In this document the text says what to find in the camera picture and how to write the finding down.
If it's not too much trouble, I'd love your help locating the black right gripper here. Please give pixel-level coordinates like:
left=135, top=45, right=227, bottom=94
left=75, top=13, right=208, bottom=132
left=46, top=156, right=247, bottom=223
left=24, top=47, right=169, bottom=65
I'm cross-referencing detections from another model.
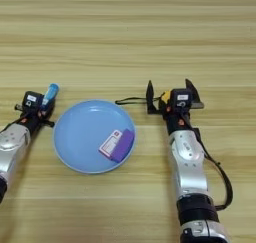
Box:
left=144, top=78, right=205, bottom=135

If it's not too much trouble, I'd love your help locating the white and red card box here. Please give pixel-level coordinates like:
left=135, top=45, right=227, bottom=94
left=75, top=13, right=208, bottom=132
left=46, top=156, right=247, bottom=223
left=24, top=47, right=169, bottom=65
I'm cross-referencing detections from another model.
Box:
left=98, top=129, right=124, bottom=158

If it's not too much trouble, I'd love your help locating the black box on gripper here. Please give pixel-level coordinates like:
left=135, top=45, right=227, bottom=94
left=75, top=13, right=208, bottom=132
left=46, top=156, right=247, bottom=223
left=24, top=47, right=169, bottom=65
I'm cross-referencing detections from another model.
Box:
left=168, top=88, right=193, bottom=112
left=21, top=90, right=45, bottom=114

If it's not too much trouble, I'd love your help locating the light blue round plate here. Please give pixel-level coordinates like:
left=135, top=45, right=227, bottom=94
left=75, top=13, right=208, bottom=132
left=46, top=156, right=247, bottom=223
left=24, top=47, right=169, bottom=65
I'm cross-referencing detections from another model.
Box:
left=52, top=99, right=137, bottom=175

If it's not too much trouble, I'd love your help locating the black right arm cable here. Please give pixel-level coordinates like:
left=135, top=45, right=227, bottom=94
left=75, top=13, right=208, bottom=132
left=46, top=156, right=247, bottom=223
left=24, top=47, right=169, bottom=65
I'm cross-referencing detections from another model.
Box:
left=185, top=116, right=234, bottom=211

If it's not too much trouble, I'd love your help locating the blue glue stick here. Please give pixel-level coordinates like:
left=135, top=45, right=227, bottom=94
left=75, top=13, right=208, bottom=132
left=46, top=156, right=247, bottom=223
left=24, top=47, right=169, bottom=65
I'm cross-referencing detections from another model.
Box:
left=41, top=82, right=61, bottom=110

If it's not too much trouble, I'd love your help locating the purple rectangular block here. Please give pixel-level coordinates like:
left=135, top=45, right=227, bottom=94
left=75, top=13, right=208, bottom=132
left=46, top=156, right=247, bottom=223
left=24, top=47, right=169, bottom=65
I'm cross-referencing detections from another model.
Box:
left=109, top=128, right=136, bottom=164

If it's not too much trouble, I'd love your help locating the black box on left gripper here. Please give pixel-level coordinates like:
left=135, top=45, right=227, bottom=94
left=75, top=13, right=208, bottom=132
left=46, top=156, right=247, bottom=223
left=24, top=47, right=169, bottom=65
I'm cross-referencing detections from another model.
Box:
left=21, top=90, right=45, bottom=114

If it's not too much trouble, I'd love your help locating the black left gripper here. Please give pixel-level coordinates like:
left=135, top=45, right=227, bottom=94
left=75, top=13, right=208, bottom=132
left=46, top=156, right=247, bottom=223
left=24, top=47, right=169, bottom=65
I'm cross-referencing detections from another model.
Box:
left=14, top=98, right=57, bottom=135

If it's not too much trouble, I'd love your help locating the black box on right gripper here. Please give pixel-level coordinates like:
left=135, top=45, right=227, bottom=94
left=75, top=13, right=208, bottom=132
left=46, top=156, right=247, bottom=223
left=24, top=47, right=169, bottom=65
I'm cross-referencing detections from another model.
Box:
left=168, top=88, right=193, bottom=112

